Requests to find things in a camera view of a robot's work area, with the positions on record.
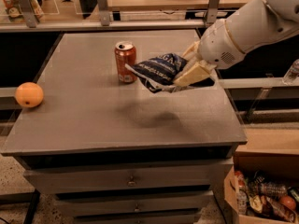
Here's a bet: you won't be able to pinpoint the grey drawer cabinet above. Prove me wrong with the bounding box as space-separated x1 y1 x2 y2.
1 30 246 224

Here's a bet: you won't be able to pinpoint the cardboard box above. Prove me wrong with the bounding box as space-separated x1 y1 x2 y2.
224 153 299 224

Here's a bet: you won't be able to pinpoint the blue chip bag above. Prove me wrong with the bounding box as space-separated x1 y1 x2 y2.
124 52 216 94

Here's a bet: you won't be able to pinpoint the orange fruit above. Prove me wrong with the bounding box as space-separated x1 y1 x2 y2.
15 82 44 107

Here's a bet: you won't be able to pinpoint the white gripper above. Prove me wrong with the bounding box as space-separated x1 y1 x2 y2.
173 19 245 87

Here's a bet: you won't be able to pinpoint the colourful snack bag background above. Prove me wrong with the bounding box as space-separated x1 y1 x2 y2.
1 0 44 21

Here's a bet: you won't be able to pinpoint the snack packets in box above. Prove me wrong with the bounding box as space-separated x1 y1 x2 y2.
234 170 299 224

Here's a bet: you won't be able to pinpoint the red apple in box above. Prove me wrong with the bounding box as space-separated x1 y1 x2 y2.
278 195 296 210

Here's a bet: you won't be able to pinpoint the top drawer handle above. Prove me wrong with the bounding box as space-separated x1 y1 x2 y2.
127 175 136 187

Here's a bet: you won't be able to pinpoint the grey metal railing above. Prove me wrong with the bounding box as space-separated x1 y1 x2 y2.
0 0 281 33

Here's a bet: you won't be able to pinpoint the orange soda can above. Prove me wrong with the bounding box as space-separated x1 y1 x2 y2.
114 41 136 83

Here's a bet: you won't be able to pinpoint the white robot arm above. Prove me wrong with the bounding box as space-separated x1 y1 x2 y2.
174 0 299 87

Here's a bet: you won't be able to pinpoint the plastic water bottle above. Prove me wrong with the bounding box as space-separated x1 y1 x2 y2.
282 59 299 85

